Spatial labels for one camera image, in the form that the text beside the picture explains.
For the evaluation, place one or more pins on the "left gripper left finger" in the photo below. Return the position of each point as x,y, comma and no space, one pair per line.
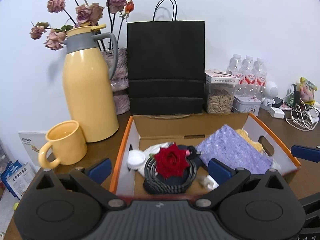
90,179

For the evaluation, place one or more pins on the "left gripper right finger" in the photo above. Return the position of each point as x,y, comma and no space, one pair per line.
230,181

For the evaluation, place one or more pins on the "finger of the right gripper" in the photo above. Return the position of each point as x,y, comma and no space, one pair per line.
306,153

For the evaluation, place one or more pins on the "purple woven pouch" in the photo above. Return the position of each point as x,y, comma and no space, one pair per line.
230,148

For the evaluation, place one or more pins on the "white and yellow plush toy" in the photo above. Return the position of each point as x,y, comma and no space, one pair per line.
255,144

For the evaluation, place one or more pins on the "white round jar lid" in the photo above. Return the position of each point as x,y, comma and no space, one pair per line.
136,159

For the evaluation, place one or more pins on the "red artificial rose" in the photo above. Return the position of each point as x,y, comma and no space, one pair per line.
171,162

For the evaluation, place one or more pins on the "white small bottle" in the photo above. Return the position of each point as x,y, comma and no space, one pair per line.
207,182

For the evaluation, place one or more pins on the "yellow ceramic mug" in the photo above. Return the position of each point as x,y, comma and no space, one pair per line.
66,145

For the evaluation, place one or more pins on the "white charger adapter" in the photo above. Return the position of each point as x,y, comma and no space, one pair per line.
276,113

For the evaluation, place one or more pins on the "colourful snack bag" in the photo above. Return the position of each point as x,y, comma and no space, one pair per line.
307,90

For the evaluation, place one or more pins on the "red cardboard box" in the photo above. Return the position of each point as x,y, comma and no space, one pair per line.
143,131

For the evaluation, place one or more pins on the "blue booklets on floor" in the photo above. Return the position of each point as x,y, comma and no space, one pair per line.
17,178

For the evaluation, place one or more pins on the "white robot figurine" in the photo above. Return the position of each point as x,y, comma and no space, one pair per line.
270,92

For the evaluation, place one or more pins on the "small printed tin box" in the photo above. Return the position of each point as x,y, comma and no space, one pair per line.
246,104

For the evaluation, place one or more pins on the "clear jar of seeds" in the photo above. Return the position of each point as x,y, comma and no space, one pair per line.
219,89

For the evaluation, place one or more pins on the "water bottle right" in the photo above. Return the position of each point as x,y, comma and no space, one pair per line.
260,76

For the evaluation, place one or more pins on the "water bottle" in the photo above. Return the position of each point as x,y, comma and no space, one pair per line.
235,65
260,76
248,81

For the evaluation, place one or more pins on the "pink fuzzy vase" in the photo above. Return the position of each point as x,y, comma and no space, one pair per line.
120,84

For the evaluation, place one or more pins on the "water bottle middle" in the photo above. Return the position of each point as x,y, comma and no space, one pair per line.
248,81

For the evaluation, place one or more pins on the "water bottle left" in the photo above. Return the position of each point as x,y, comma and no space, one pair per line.
235,65

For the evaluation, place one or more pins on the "yellow thermos jug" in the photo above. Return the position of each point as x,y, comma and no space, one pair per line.
86,82

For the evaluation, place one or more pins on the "black paper shopping bag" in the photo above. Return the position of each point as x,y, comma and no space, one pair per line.
165,62

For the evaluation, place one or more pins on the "dried rose bouquet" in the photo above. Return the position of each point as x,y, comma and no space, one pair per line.
86,15

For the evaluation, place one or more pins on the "white wall panel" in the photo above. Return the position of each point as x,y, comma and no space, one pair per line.
32,142

